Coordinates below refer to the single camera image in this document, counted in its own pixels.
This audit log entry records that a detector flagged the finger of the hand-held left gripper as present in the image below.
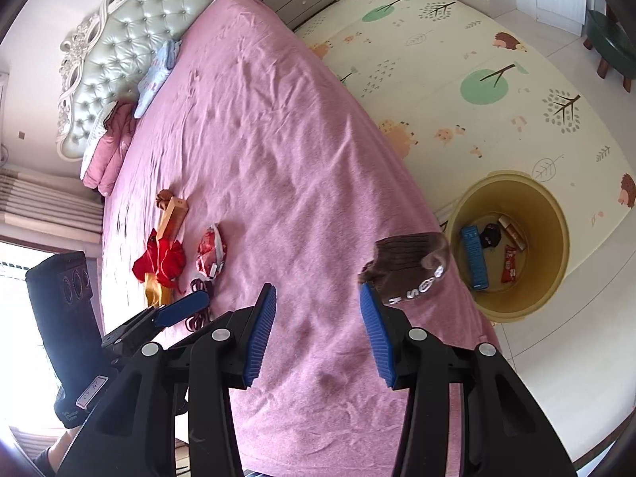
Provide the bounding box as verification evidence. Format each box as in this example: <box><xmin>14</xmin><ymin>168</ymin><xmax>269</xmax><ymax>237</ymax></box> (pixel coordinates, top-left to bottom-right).
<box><xmin>149</xmin><ymin>290</ymin><xmax>211</xmax><ymax>330</ymax></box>

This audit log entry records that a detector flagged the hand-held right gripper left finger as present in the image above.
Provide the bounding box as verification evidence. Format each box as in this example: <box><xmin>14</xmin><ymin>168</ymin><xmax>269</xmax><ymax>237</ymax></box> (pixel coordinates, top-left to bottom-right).
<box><xmin>57</xmin><ymin>283</ymin><xmax>277</xmax><ymax>477</ymax></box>

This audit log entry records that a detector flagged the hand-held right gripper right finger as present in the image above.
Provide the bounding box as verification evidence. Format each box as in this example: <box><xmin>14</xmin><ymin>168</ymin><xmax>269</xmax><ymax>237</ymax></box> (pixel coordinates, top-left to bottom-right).
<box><xmin>359</xmin><ymin>282</ymin><xmax>580</xmax><ymax>477</ymax></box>

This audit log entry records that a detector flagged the red cloth bag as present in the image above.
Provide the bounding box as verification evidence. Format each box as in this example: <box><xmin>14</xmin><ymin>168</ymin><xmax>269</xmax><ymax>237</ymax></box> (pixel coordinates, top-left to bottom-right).
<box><xmin>132</xmin><ymin>229</ymin><xmax>187</xmax><ymax>289</ymax></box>

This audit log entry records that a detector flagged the brown knitted sock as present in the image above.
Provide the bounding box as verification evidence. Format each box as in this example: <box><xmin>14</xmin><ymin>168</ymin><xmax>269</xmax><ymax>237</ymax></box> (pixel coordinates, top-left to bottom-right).
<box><xmin>359</xmin><ymin>233</ymin><xmax>452</xmax><ymax>309</ymax></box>

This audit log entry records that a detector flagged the yellow trash bin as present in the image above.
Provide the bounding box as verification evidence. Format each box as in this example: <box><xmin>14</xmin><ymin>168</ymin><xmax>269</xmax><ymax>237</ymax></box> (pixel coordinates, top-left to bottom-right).
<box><xmin>440</xmin><ymin>171</ymin><xmax>570</xmax><ymax>325</ymax></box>

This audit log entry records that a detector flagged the person's left forearm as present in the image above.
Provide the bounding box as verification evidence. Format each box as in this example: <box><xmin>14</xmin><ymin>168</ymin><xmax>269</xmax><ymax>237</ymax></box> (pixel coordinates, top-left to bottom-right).
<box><xmin>30</xmin><ymin>431</ymin><xmax>80</xmax><ymax>477</ymax></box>

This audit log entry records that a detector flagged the yellow cloth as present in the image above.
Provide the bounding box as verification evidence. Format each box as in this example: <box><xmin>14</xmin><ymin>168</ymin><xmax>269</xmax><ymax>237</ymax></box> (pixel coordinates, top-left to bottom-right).
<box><xmin>143</xmin><ymin>278</ymin><xmax>175</xmax><ymax>309</ymax></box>

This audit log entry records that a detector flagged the red and white wrapper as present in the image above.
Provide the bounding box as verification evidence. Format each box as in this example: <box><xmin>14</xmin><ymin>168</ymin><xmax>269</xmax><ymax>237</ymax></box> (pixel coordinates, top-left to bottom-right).
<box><xmin>195</xmin><ymin>223</ymin><xmax>227</xmax><ymax>281</ymax></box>

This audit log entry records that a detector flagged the tan cardboard box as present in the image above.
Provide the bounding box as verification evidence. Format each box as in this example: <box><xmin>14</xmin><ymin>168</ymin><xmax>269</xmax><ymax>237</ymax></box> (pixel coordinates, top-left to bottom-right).
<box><xmin>158</xmin><ymin>196</ymin><xmax>190</xmax><ymax>245</ymax></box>

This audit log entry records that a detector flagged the blue long box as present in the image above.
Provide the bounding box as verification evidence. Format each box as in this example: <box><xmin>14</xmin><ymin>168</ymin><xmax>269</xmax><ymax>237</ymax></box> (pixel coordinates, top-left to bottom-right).
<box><xmin>460</xmin><ymin>225</ymin><xmax>490</xmax><ymax>291</ymax></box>

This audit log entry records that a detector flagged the beige curtain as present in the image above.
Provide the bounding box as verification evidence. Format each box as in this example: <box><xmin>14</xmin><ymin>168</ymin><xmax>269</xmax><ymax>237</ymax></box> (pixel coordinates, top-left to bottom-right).
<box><xmin>0</xmin><ymin>166</ymin><xmax>105</xmax><ymax>244</ymax></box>

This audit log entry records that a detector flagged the black crumpled item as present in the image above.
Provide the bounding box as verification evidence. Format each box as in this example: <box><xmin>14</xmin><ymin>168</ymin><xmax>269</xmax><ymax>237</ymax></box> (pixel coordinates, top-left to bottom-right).
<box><xmin>477</xmin><ymin>223</ymin><xmax>502</xmax><ymax>249</ymax></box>

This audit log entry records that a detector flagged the red snack wrapper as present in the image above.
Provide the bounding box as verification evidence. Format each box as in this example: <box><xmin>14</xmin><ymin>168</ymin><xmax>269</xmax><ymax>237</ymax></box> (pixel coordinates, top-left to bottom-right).
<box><xmin>501</xmin><ymin>246</ymin><xmax>520</xmax><ymax>284</ymax></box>

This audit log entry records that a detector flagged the pink pillow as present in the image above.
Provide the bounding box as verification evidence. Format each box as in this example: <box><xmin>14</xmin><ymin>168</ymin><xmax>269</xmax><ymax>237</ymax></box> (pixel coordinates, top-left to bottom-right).
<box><xmin>82</xmin><ymin>102</ymin><xmax>136</xmax><ymax>197</ymax></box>

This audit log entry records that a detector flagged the pink bed sheet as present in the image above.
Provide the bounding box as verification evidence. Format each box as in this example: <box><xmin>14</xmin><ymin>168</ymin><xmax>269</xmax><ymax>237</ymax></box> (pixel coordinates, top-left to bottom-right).
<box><xmin>82</xmin><ymin>0</ymin><xmax>502</xmax><ymax>463</ymax></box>

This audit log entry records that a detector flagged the white patterned pillow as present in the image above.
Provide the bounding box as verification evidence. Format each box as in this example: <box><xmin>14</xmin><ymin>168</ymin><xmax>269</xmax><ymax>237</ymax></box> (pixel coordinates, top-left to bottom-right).
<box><xmin>79</xmin><ymin>101</ymin><xmax>120</xmax><ymax>167</ymax></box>

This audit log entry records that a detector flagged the light blue pillow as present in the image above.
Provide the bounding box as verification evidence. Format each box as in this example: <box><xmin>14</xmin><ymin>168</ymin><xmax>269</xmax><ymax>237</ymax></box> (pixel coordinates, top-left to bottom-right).
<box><xmin>133</xmin><ymin>40</ymin><xmax>182</xmax><ymax>119</ymax></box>

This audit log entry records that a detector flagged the tufted white bed headboard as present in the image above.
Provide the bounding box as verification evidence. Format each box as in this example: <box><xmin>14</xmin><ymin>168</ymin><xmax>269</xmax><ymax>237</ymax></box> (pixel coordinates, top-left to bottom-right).
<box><xmin>56</xmin><ymin>0</ymin><xmax>224</xmax><ymax>160</ymax></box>

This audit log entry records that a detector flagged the cartoon tree play mat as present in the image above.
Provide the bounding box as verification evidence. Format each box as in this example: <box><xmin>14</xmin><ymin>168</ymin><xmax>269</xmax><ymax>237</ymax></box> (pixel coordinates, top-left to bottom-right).
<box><xmin>293</xmin><ymin>0</ymin><xmax>636</xmax><ymax>289</ymax></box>

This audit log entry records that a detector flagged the green round stool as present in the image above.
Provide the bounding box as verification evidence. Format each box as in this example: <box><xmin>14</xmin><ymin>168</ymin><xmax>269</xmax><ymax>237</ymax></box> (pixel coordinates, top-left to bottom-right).
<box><xmin>582</xmin><ymin>10</ymin><xmax>636</xmax><ymax>93</ymax></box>

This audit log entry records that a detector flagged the dark red cable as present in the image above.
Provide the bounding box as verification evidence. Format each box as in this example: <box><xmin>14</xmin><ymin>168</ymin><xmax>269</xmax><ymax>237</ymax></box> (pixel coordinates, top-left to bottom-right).
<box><xmin>186</xmin><ymin>278</ymin><xmax>214</xmax><ymax>331</ymax></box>

